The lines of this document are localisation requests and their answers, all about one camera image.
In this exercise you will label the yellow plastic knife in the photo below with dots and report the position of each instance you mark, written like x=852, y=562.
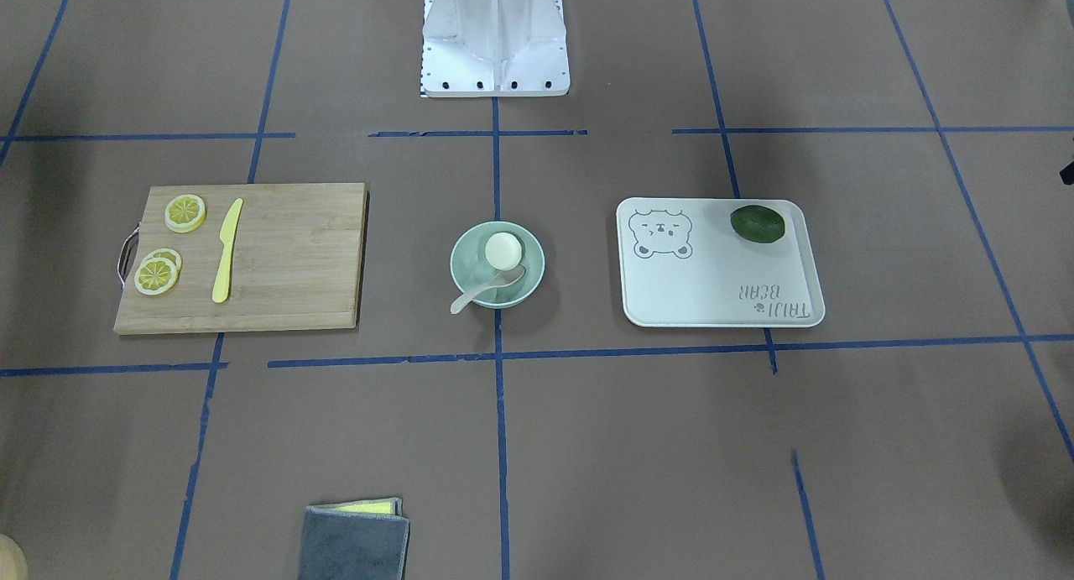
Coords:
x=227, y=235

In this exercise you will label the grey folded cloth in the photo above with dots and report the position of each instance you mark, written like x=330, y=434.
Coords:
x=352, y=546

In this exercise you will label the lemon slice lower front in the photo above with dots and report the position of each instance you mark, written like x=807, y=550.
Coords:
x=156, y=276

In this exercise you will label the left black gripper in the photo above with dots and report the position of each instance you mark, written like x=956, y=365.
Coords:
x=1067, y=175

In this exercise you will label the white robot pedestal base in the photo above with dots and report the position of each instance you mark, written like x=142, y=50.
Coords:
x=494, y=48

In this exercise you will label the white steamed bun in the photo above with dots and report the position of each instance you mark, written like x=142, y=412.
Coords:
x=504, y=251

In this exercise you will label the wooden stand base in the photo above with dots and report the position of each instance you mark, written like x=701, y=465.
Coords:
x=13, y=564

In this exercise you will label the white ceramic spoon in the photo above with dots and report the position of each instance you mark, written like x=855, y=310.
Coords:
x=502, y=279

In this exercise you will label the dark green avocado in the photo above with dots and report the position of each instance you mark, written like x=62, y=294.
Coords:
x=757, y=223

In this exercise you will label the lemon slice upper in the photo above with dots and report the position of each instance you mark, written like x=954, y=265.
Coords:
x=184, y=213

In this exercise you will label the bamboo cutting board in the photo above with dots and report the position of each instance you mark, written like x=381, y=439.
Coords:
x=297, y=261

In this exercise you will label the yellow sponge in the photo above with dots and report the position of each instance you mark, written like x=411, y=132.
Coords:
x=367, y=507

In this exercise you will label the lemon slice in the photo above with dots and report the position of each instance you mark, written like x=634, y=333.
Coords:
x=184, y=213
x=156, y=276
x=165, y=253

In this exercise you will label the light green bowl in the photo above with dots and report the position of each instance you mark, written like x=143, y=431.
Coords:
x=469, y=266

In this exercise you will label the lemon slice lower back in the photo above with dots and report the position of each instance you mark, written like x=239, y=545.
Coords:
x=165, y=253

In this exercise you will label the cream bear tray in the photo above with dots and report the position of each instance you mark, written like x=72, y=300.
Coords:
x=682, y=265

